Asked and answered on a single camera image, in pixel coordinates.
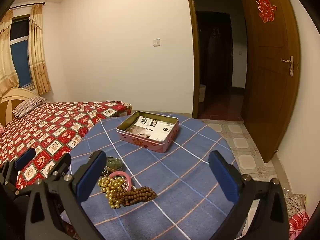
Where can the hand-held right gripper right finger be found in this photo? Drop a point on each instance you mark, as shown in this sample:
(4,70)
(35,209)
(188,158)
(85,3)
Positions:
(223,177)

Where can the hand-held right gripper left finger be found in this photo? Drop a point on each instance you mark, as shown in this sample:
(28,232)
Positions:
(91,177)

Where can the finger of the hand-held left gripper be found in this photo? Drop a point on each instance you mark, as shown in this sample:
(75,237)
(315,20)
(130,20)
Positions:
(25,158)
(61,165)

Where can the green jade bangle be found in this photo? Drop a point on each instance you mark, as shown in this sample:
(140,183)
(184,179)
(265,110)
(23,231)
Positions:
(113,163)

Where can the pink bangle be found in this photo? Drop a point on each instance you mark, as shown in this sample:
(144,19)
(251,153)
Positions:
(128,180)

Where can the pink metal tin box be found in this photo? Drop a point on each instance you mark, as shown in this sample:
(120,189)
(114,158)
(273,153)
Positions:
(145,140)

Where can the red patterned bedspread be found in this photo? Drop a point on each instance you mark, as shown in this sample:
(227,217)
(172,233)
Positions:
(50,130)

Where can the blue plaid tablecloth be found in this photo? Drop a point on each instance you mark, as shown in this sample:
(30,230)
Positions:
(175,180)

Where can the striped pillow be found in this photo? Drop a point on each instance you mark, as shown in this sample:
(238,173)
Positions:
(28,106)

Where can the cream wooden headboard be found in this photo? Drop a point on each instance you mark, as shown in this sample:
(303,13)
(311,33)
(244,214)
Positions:
(10,100)

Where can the printed paper booklet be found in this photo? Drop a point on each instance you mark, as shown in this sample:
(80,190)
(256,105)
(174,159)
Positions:
(150,128)

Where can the pale waste bin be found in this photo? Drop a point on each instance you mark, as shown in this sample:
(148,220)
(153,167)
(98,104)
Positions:
(202,93)

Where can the red checked cloth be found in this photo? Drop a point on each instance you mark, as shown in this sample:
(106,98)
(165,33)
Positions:
(298,226)

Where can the brown wooden door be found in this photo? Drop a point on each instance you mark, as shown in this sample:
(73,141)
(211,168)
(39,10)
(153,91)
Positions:
(270,92)

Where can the window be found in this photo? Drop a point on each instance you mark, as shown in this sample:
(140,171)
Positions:
(21,55)

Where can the beige floral curtain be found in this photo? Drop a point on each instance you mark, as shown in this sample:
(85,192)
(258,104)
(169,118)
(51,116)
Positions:
(38,55)
(6,55)

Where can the dark curtain rod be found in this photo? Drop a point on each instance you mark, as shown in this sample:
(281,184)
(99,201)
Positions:
(25,5)

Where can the red paper door decoration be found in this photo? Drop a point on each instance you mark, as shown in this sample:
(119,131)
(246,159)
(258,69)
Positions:
(265,8)

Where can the brown wooden door frame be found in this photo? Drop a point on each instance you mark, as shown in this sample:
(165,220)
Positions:
(195,55)

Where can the white wall light switch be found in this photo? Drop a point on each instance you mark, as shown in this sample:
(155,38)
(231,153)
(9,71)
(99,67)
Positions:
(156,42)

